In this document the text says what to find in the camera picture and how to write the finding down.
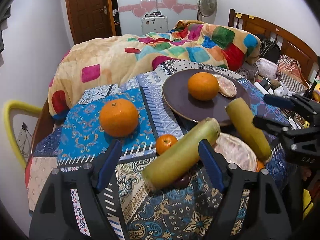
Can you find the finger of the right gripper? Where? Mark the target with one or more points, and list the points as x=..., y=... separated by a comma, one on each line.
x=306, y=108
x=270, y=127

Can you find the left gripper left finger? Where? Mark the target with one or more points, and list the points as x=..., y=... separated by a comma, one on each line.
x=69, y=207

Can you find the large pomelo wedge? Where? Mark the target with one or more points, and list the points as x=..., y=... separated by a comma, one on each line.
x=236, y=151

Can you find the small pomelo segment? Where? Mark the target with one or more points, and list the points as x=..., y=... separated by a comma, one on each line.
x=226, y=87

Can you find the large orange with sticker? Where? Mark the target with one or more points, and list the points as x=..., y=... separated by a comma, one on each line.
x=203, y=86

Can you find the small tangerine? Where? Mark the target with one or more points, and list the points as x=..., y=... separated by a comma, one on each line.
x=164, y=142
x=260, y=166

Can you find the large orange without sticker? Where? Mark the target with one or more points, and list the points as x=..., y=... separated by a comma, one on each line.
x=119, y=118

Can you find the dark red date fruit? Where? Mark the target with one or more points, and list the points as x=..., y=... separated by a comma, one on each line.
x=182, y=182

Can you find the person's right hand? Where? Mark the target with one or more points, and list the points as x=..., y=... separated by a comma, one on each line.
x=306, y=173

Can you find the striped cloth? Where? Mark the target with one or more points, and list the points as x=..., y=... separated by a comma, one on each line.
x=291, y=75

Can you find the white power strip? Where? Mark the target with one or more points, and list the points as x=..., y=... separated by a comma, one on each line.
x=262, y=89

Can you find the pink patterned pouch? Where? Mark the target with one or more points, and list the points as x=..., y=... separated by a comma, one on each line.
x=267, y=68

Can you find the wooden headboard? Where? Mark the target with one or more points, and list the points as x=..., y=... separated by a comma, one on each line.
x=289, y=44

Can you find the black bag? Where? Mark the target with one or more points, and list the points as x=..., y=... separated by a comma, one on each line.
x=269, y=50

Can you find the blue patterned bed cover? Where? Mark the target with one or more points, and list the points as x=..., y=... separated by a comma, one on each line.
x=132, y=209

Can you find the yellow foam tube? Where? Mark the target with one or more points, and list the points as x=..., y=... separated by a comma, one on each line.
x=7, y=108

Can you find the standing electric fan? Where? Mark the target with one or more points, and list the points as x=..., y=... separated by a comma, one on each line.
x=206, y=8

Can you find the white box appliance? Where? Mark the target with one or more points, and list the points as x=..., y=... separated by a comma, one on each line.
x=154, y=23

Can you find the colourful patchwork blanket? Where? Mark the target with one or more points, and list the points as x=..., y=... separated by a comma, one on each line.
x=116, y=59

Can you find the wardrobe with heart doors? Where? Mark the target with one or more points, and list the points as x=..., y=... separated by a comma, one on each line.
x=128, y=14

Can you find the brown wooden door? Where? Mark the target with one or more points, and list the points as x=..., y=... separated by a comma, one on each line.
x=89, y=19

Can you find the wall power outlet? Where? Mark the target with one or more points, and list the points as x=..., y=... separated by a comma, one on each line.
x=24, y=139

